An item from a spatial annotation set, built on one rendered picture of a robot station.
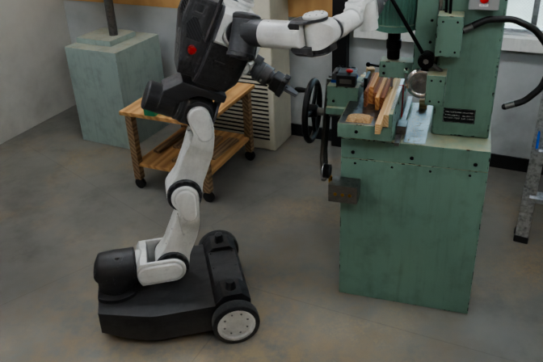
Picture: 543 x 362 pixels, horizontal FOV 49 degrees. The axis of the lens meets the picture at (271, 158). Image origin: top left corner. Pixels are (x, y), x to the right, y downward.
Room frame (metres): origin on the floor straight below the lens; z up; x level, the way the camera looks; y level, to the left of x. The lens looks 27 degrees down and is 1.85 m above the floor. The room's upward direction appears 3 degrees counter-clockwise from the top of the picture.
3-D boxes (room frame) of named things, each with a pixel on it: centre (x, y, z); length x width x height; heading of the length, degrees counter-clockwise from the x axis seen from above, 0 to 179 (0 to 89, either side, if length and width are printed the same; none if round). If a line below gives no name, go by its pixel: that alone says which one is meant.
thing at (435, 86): (2.13, -0.64, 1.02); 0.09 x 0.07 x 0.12; 161
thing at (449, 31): (2.12, -0.67, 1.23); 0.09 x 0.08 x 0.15; 71
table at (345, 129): (2.37, -0.41, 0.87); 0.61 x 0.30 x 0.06; 161
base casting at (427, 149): (2.30, -0.63, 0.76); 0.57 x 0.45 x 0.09; 71
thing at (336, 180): (2.13, -0.29, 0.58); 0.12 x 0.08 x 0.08; 71
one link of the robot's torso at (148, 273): (2.12, 0.50, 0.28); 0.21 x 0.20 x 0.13; 101
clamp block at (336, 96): (2.40, -0.33, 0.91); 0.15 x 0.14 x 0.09; 161
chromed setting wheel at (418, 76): (2.18, -0.60, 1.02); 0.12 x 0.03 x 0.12; 71
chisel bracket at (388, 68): (2.33, -0.53, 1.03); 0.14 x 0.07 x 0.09; 71
